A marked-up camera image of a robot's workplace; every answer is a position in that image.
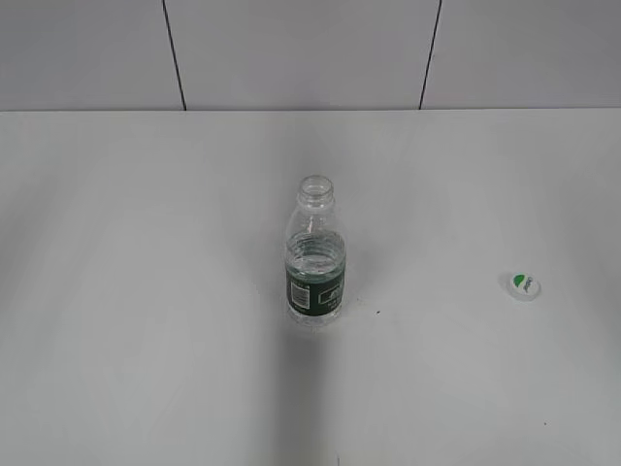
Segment clear water bottle green label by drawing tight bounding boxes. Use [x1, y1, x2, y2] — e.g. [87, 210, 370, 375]
[283, 175, 346, 326]

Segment white bottle cap green logo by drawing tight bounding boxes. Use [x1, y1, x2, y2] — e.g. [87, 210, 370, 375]
[499, 272, 542, 302]

